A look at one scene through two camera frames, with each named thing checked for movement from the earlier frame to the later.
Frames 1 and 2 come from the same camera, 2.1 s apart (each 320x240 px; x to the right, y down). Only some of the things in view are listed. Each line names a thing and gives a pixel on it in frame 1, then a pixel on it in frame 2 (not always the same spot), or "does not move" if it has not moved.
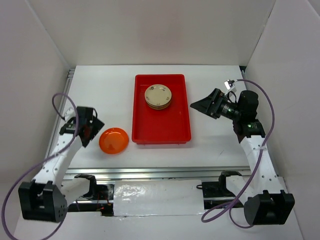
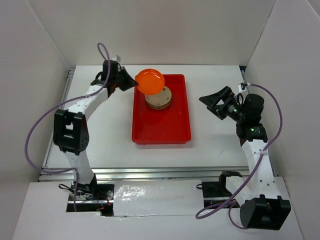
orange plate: [113, 140] -> [151, 81]
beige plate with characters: [158, 95] does not move
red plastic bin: [171, 126] does not move
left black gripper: [96, 125] -> [129, 83]
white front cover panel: [158, 197] does not move
